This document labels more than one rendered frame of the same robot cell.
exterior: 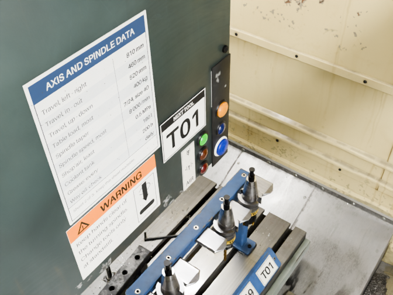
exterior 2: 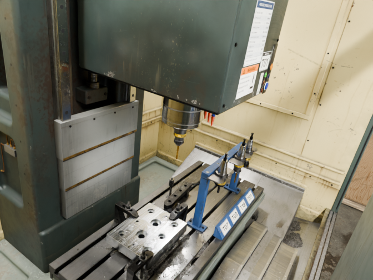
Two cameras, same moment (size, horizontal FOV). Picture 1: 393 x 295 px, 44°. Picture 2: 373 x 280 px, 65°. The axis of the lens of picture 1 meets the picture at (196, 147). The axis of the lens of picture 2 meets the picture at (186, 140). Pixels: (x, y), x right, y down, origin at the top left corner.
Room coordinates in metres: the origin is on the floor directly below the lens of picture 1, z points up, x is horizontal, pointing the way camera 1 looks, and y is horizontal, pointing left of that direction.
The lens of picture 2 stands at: (-0.59, 0.45, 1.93)
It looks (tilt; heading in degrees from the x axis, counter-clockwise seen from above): 25 degrees down; 351
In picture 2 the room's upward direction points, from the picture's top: 8 degrees clockwise
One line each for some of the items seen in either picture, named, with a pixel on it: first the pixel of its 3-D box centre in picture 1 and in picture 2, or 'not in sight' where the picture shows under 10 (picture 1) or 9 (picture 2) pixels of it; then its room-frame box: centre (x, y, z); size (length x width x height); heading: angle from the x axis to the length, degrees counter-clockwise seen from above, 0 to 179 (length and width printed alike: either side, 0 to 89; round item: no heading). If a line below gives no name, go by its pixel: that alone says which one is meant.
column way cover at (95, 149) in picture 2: not in sight; (101, 156); (0.75, 0.65, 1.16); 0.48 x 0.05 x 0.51; 142
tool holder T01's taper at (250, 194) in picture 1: (250, 187); (250, 144); (0.82, -0.14, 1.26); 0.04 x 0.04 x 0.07
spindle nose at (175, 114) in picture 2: not in sight; (183, 107); (0.47, 0.31, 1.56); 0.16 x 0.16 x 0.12
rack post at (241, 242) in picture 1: (241, 213); (237, 169); (0.90, -0.13, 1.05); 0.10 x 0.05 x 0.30; 52
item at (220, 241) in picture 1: (213, 241); (236, 162); (0.69, -0.03, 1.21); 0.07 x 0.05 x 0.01; 52
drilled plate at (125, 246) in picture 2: not in sight; (148, 232); (0.43, 0.39, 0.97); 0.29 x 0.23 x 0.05; 142
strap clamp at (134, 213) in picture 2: not in sight; (126, 213); (0.54, 0.50, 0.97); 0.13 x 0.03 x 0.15; 52
